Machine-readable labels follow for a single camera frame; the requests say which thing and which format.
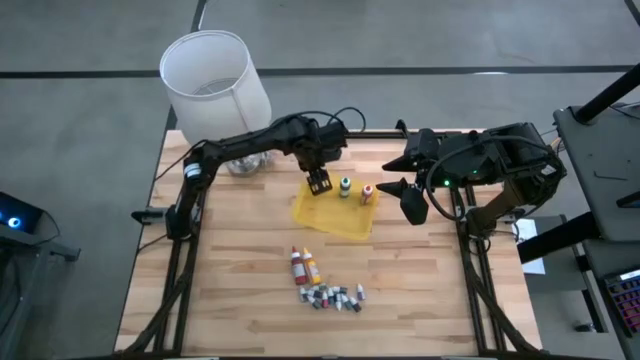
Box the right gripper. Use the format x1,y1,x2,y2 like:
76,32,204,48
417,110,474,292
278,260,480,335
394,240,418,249
375,127,444,199

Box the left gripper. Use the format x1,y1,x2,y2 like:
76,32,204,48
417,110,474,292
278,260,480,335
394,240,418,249
294,124,334,196

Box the large yellow food coloring bottle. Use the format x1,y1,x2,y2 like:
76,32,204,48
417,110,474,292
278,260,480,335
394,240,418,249
301,247,323,286

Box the large red food coloring bottle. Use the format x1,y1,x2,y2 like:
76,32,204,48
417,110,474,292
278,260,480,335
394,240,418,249
290,245,309,287

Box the white-shaded silver table lamp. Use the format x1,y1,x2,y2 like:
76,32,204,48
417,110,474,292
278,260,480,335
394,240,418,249
158,29,274,178

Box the white paper sheet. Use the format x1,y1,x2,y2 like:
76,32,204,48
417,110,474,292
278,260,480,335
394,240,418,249
512,218,547,276

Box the black beam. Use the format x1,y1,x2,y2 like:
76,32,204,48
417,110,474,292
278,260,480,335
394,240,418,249
517,212,601,265

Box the grey desk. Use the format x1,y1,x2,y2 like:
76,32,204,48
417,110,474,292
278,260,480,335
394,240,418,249
552,102,640,244

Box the black pole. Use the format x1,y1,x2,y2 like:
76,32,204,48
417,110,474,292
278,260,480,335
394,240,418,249
573,63,640,125

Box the backlit keyboard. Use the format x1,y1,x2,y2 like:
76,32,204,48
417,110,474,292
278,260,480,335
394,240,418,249
603,268,640,337

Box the black computer with blue light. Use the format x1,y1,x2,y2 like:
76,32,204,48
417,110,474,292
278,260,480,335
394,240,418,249
0,191,45,235

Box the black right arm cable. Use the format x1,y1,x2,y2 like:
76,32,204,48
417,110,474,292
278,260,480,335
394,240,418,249
424,134,501,222

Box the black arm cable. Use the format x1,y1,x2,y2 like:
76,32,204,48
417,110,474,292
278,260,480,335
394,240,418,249
327,106,367,135
424,134,501,222

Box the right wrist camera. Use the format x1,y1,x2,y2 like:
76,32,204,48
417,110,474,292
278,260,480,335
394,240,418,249
399,183,430,227

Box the black aluminium rig frame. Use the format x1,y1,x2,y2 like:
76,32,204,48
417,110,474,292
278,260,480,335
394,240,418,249
115,130,544,359

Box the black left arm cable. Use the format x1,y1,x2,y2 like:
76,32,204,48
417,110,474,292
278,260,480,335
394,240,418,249
327,106,367,135

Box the black bracket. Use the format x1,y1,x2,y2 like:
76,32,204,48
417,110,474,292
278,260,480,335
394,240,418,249
130,207,169,225

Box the grey metal desk frame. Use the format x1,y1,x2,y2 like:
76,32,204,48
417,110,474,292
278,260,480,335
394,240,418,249
0,227,82,360

